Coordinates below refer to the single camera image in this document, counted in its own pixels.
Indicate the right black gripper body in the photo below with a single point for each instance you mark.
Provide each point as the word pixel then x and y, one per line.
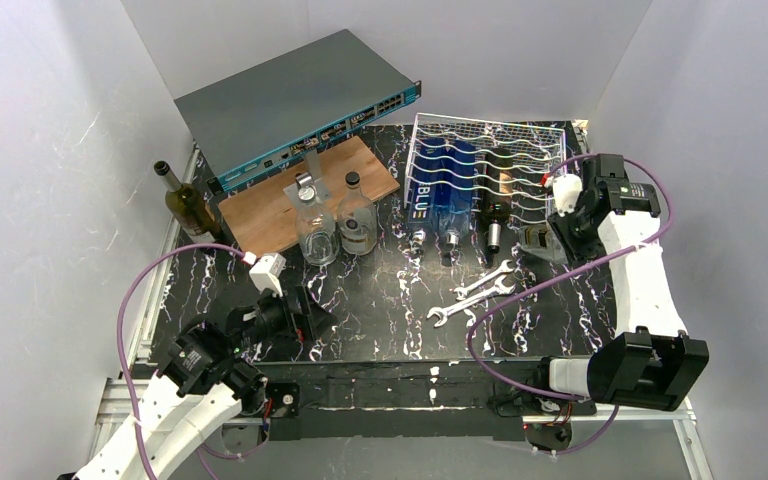
pixel 562 234

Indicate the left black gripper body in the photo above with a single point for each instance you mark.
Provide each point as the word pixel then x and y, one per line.
pixel 300 312

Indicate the clear bottle white cap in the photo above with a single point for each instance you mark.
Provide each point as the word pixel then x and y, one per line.
pixel 316 229

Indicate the dark green wine bottle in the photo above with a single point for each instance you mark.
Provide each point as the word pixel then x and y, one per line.
pixel 497 197

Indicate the clear liquor bottle black cap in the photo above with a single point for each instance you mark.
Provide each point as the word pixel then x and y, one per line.
pixel 357 218

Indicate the dark wine bottle gold label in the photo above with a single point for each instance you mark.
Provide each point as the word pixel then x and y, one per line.
pixel 188 207

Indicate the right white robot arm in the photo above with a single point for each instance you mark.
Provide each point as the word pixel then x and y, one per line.
pixel 652 362

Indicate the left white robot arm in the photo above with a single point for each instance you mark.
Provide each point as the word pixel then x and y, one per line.
pixel 204 381

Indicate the blue vodka bottle left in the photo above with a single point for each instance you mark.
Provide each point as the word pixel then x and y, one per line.
pixel 427 174

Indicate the large silver wrench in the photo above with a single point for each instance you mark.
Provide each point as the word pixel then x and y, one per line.
pixel 441 315

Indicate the wooden board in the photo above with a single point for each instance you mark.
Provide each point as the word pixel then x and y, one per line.
pixel 262 217

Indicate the small silver wrench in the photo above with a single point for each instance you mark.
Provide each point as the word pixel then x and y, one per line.
pixel 505 267

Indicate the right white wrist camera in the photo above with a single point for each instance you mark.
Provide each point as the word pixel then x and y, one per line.
pixel 564 192

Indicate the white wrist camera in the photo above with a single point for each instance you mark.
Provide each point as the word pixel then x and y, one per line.
pixel 564 192
pixel 265 271

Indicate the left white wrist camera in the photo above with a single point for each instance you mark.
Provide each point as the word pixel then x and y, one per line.
pixel 265 271

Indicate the white wire wine rack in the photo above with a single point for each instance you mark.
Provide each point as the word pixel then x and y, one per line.
pixel 535 148

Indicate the black base frame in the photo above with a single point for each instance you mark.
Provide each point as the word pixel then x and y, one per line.
pixel 386 399

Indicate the silver metal stand bracket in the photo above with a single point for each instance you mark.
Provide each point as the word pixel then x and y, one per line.
pixel 309 175

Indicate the grey network switch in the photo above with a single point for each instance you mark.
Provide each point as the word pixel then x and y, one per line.
pixel 250 124

